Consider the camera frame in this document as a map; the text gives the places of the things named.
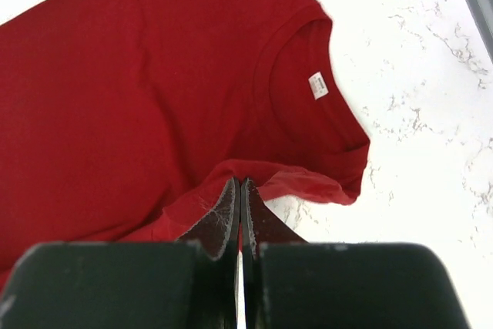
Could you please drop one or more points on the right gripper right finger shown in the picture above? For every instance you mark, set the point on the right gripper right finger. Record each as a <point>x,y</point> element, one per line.
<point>258,225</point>

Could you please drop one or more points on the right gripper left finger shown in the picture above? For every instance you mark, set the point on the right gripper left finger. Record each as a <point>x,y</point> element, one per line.
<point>213,302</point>

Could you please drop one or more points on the dark red t shirt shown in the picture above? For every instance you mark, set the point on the dark red t shirt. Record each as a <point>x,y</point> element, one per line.
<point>122,120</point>

